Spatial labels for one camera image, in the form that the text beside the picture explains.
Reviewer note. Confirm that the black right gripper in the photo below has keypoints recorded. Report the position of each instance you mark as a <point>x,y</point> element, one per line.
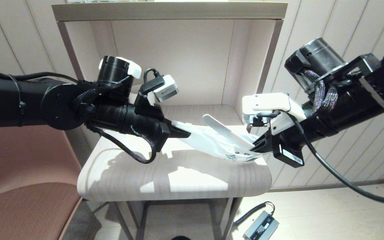
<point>295,140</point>

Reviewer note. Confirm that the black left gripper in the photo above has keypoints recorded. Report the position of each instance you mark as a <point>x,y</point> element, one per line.
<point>142,121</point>

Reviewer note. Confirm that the white floral zip pouch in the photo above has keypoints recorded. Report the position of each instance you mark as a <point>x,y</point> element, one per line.
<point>208,143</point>

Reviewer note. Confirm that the white plastic comb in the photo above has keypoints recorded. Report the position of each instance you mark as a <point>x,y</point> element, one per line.
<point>222,128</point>

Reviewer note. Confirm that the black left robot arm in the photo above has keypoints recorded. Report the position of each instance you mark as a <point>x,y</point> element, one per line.
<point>12,100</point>

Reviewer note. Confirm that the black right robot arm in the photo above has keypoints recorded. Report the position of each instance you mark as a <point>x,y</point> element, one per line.
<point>362,96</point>

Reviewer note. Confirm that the light wooden desk with hutch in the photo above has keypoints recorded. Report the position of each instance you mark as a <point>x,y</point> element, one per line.
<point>178,66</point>

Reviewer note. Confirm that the grey power adapter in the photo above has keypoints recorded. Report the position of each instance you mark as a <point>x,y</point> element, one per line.
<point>260,228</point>

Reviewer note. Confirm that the brown upholstered chair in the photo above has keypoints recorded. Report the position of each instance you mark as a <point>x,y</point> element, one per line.
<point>22,200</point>

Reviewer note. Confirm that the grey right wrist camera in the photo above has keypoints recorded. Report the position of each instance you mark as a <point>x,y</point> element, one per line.
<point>265,103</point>

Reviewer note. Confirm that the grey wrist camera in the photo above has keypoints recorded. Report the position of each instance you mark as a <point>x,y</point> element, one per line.
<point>167,88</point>
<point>265,103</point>

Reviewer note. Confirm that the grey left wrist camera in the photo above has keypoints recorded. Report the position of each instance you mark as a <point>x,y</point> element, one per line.
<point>167,88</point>

